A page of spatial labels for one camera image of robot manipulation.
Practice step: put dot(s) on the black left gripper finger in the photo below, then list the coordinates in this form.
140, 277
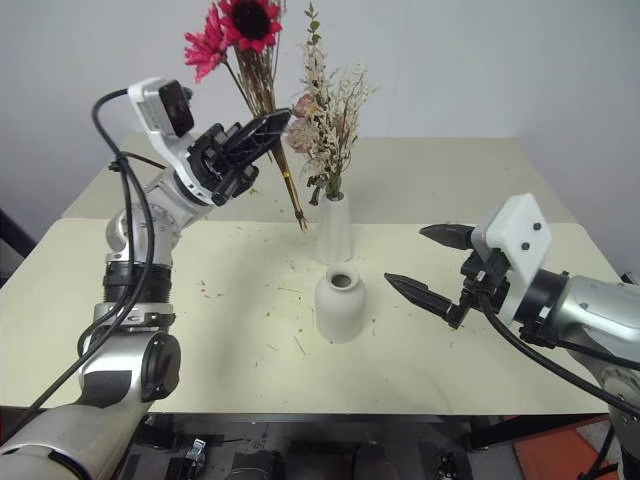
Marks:
260, 137
236, 128

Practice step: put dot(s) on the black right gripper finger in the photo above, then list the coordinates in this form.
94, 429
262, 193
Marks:
450, 236
420, 294

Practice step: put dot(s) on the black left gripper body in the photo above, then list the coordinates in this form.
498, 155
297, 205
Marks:
215, 160

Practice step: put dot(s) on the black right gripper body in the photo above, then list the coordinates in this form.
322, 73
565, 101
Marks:
487, 280

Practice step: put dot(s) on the red flower bouquet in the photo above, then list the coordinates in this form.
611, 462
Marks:
250, 20

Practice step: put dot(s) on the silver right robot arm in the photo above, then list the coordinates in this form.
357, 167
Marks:
595, 310

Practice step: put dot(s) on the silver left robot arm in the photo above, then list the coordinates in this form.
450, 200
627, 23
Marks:
125, 360

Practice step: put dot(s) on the pale dried flower bouquet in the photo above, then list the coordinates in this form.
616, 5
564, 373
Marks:
327, 115

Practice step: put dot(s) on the short round white vase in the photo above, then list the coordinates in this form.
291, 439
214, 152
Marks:
340, 310

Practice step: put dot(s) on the tall slim white vase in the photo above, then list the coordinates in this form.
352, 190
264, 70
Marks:
334, 235

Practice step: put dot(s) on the orange floor panel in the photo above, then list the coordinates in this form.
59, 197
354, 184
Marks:
560, 455

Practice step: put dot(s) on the dark furniture piece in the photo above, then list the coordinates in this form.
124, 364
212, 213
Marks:
12, 245

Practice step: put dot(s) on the dark rounded shape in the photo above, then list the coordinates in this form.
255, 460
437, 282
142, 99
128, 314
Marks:
255, 467

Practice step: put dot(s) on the small metal clip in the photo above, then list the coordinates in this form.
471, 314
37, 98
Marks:
196, 452

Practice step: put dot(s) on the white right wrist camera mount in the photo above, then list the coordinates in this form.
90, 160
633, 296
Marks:
522, 230

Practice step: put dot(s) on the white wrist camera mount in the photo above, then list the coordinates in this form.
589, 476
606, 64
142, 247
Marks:
522, 230
150, 107

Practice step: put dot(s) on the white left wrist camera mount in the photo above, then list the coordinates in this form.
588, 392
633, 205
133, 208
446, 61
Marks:
150, 107

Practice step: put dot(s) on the black table frame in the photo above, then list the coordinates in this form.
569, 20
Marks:
300, 419

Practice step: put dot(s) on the small black bracket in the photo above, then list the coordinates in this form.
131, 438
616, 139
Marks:
449, 466

